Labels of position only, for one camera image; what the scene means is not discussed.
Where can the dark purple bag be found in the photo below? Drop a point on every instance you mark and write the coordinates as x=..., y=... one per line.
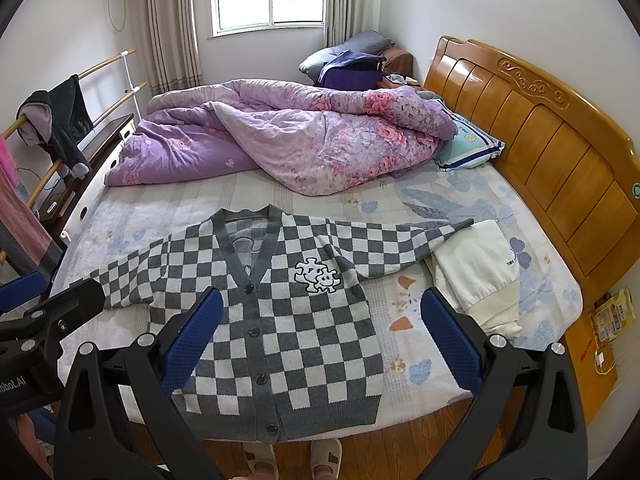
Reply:
x=352, y=71

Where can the person's left hand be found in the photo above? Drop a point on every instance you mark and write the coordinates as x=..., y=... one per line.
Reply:
x=25, y=431

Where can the grey white checkered cardigan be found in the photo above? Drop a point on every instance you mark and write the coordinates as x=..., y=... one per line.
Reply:
x=319, y=332

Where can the black hanging jacket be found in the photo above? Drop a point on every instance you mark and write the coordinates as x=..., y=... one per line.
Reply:
x=57, y=121

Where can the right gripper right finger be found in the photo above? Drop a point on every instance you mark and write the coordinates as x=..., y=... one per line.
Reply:
x=549, y=436

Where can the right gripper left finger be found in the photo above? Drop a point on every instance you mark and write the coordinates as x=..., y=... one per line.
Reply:
x=93, y=440

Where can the wooden nightstand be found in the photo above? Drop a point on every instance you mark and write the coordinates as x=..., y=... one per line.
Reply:
x=594, y=367

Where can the purple floral quilt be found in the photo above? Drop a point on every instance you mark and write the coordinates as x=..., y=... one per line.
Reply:
x=314, y=141

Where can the yellow snack package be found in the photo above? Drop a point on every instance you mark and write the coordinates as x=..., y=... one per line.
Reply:
x=613, y=317

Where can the folded white garment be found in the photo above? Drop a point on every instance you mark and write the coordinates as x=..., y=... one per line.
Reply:
x=477, y=273

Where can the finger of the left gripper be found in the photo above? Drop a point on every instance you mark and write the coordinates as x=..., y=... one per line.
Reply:
x=50, y=322
x=21, y=290

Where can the wooden headboard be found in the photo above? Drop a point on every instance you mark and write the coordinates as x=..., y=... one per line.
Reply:
x=573, y=166

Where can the right beige slipper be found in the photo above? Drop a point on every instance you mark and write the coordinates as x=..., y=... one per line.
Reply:
x=325, y=459

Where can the pink striped towel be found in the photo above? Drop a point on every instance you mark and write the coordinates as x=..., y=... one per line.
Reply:
x=26, y=243

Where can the floral white bed sheet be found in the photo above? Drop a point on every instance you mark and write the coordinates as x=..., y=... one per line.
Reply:
x=550, y=298

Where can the teal striped pillow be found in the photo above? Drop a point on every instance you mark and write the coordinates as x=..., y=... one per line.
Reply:
x=469, y=148

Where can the striped grey curtain left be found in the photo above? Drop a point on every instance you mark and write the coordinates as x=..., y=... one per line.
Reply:
x=169, y=44

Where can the wooden clothes rack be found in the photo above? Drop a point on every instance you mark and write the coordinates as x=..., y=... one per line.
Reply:
x=53, y=197

